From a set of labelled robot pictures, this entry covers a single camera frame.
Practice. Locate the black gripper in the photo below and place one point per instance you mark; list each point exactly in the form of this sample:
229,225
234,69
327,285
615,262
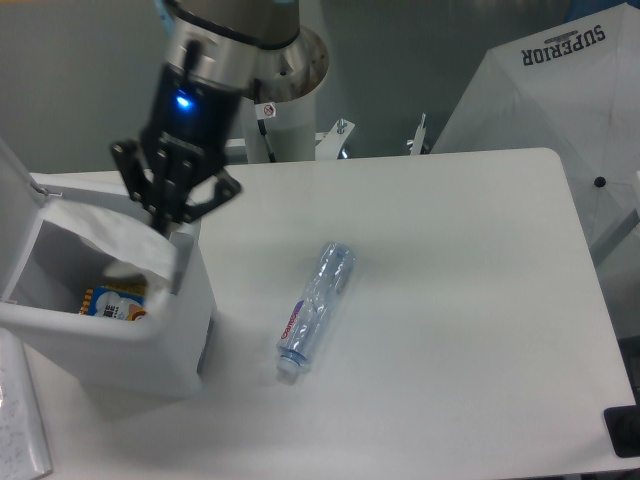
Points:
183,143

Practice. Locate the white plastic wrapper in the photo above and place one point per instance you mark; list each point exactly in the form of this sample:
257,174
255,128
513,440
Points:
135,253

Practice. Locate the crushed clear plastic bottle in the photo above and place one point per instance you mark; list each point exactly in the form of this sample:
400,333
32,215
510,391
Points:
313,311

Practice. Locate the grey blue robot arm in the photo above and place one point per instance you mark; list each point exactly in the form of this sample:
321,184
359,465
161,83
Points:
219,42

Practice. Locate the white trash can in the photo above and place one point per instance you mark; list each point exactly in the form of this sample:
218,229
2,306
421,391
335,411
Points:
46,271

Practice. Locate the blue snack package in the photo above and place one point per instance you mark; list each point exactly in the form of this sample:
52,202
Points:
119,301

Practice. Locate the white umbrella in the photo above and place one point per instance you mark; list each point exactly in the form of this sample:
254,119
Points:
573,89

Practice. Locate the black device at edge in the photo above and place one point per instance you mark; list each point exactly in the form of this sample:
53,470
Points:
623,427

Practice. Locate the white metal mounting bracket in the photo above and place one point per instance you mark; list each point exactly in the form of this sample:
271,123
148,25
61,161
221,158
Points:
327,145

